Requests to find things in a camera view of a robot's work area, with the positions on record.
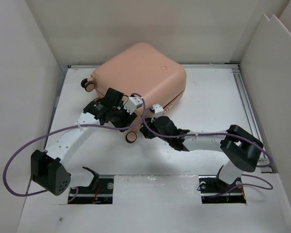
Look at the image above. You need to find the aluminium rail frame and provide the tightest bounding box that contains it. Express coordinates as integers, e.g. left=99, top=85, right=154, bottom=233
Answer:
left=232, top=64, right=273, bottom=173

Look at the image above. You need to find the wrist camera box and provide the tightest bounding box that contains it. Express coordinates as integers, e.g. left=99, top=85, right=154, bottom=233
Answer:
left=152, top=104, right=164, bottom=118
left=123, top=96, right=143, bottom=115

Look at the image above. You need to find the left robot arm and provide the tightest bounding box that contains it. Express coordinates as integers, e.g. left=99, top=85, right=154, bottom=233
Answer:
left=31, top=88, right=143, bottom=196

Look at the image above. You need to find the pink suitcase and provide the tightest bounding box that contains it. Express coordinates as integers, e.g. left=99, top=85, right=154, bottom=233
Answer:
left=81, top=43, right=187, bottom=143

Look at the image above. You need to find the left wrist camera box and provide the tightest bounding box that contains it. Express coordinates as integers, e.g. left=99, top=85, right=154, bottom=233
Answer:
left=123, top=96, right=143, bottom=115

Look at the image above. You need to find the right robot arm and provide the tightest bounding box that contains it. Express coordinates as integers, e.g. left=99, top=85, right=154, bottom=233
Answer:
left=140, top=116, right=263, bottom=191

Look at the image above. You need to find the purple cable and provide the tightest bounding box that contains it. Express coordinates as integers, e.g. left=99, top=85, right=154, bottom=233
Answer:
left=2, top=92, right=146, bottom=202
left=141, top=105, right=274, bottom=199

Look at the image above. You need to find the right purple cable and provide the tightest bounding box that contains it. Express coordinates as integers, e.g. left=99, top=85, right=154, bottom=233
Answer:
left=141, top=105, right=274, bottom=199

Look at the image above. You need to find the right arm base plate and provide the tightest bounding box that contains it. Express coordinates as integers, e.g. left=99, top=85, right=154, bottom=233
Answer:
left=197, top=175, right=246, bottom=204

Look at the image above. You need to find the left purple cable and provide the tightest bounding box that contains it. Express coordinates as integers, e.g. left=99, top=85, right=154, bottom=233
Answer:
left=2, top=92, right=146, bottom=202

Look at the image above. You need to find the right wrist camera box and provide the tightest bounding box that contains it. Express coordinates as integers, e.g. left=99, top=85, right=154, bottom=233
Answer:
left=152, top=104, right=164, bottom=118

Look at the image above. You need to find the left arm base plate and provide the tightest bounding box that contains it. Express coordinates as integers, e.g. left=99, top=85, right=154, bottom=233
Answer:
left=67, top=176, right=114, bottom=205

